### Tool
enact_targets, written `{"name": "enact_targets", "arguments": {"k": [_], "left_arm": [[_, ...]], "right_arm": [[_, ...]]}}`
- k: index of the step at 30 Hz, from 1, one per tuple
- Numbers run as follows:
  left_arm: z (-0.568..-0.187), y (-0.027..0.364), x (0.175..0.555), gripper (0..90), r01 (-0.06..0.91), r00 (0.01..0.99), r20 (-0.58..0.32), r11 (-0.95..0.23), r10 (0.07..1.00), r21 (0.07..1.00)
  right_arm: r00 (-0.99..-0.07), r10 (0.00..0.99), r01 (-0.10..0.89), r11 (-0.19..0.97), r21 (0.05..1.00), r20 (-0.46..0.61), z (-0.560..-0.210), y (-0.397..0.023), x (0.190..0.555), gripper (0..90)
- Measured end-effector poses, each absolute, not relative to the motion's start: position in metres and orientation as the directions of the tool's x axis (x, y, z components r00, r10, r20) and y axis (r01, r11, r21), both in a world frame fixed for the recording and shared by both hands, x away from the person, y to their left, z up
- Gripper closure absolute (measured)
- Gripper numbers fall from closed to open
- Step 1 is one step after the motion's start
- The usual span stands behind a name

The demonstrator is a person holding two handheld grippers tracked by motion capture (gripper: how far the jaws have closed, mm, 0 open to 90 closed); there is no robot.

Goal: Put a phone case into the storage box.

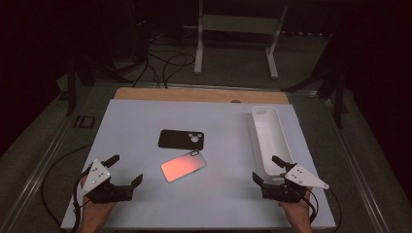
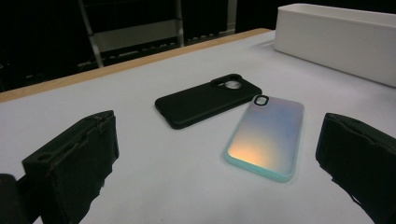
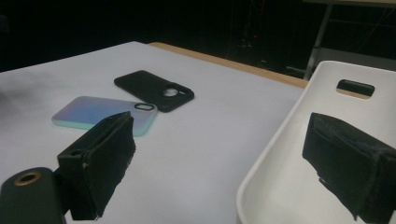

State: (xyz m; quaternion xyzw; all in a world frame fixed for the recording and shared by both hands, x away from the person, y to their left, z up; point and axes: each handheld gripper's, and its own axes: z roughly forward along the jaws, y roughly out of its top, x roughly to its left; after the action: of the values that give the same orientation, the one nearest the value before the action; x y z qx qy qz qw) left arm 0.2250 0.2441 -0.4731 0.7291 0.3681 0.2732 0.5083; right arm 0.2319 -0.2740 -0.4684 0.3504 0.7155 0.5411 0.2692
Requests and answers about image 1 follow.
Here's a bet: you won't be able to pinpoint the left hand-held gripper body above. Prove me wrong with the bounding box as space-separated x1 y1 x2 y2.
81 159 135 205

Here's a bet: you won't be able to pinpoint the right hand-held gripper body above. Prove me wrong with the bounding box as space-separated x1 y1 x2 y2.
260 163 330 204

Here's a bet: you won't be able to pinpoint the long white plastic tray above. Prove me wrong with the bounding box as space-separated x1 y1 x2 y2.
248 105 295 178

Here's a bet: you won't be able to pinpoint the iridescent phone case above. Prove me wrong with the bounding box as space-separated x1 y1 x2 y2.
159 150 208 183

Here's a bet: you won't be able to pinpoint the black phone case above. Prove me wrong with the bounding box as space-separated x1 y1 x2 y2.
157 129 205 151

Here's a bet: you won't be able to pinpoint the person's right hand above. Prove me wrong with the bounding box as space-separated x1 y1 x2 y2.
278 173 314 227

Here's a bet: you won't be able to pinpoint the person's left hand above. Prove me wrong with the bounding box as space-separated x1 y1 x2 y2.
79 175 119 227

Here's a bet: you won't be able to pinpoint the black stand legs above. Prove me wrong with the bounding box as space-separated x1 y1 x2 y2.
65 57 134 117
281 66 350 130

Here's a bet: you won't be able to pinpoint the wooden board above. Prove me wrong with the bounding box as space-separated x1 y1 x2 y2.
114 86 290 105

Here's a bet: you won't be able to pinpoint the white metal stand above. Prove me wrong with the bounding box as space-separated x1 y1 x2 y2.
184 0 290 81

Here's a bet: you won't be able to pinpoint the right hand-held gripper cable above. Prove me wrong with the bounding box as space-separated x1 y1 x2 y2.
304 187 343 233

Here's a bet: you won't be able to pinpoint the hand-held gripper cable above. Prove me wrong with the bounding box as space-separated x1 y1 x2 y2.
304 187 343 233
40 144 95 233

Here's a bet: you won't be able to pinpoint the black rectangular floor frame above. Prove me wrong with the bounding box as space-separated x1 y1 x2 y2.
73 115 97 129

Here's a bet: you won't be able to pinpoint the left hand-held gripper cable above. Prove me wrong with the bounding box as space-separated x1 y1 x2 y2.
40 144 95 233

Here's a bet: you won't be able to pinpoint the black floor cable bundle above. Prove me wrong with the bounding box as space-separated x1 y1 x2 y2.
130 32 163 89

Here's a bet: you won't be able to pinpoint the black looped floor cable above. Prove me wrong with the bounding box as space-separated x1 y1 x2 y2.
160 51 196 90

